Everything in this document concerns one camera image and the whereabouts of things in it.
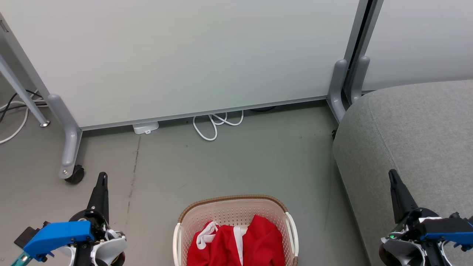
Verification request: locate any white floor cable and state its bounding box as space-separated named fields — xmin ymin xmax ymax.
xmin=0 ymin=91 xmax=48 ymax=144

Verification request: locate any grey metal table leg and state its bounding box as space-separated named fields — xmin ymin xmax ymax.
xmin=0 ymin=55 xmax=51 ymax=127

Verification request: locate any grey fabric sofa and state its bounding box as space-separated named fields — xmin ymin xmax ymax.
xmin=332 ymin=79 xmax=473 ymax=266

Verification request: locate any large white partition board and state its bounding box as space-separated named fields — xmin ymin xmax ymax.
xmin=0 ymin=0 xmax=370 ymax=130

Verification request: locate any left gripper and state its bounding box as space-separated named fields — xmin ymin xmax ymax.
xmin=69 ymin=172 xmax=127 ymax=266

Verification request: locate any black floor cable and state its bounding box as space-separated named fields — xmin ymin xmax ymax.
xmin=0 ymin=91 xmax=48 ymax=123

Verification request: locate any blue left camera mount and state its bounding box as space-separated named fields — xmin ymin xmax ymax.
xmin=23 ymin=221 xmax=96 ymax=263

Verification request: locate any plain red garment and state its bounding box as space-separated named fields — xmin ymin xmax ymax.
xmin=242 ymin=215 xmax=286 ymax=266

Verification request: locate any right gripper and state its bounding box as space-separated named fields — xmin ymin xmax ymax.
xmin=379 ymin=169 xmax=444 ymax=266

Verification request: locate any cream plastic laundry basket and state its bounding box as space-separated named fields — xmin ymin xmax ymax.
xmin=173 ymin=195 xmax=299 ymax=266

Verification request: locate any white power adapter box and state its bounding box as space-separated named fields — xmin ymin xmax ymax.
xmin=132 ymin=121 xmax=160 ymax=135

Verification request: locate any teal left camera connector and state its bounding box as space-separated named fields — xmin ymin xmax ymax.
xmin=11 ymin=251 xmax=32 ymax=266

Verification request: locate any coiled white cable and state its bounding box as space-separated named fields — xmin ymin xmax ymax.
xmin=193 ymin=110 xmax=245 ymax=141

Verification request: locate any grey partition foot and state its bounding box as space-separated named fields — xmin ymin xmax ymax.
xmin=327 ymin=59 xmax=350 ymax=124
xmin=350 ymin=56 xmax=370 ymax=104
xmin=47 ymin=94 xmax=82 ymax=180

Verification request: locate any red garment with white trim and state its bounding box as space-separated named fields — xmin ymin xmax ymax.
xmin=187 ymin=221 xmax=247 ymax=266

